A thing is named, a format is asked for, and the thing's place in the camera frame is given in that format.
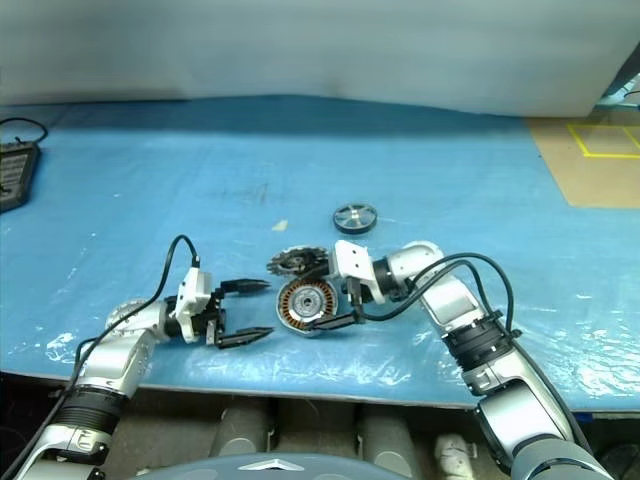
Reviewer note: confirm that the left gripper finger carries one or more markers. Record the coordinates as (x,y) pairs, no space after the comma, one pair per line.
(245,337)
(245,286)

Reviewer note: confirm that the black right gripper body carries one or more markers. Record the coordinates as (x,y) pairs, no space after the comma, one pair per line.
(353,295)

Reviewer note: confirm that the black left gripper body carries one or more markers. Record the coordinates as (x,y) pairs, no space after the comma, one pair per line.
(215,312)

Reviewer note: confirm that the silver motor housing copper windings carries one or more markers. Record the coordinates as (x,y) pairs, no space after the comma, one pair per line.
(305,302)

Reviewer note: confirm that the silver spoked rotor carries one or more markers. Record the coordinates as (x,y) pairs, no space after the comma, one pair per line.
(355,215)

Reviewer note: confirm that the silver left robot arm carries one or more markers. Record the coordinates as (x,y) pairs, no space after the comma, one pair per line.
(120,350)

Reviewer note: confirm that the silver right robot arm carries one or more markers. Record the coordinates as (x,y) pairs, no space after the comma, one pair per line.
(450,300)

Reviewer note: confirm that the black toothed gear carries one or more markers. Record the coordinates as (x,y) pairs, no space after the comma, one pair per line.
(292,260)

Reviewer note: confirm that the small beige scrap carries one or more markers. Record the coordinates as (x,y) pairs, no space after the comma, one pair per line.
(281,225)

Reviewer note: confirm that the grey rounded cylinder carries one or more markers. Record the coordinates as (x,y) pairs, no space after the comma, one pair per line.
(242,430)
(387,440)

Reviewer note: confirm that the blue table mat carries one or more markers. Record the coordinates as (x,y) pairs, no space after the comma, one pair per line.
(400,165)

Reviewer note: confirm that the white rounded object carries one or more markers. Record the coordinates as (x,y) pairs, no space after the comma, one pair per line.
(452,452)

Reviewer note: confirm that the white backdrop sheet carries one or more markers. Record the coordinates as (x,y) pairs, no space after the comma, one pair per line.
(300,45)

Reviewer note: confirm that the black box device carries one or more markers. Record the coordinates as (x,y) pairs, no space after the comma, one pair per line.
(15,175)

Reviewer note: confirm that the teal background equipment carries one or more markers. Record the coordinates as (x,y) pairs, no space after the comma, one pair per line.
(620,90)

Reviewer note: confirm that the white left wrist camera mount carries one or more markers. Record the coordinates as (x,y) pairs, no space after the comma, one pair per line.
(192,295)

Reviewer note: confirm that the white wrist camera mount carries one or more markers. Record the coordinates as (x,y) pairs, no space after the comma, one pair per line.
(350,260)
(192,295)

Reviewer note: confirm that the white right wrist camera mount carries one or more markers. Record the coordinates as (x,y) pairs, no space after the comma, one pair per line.
(350,260)

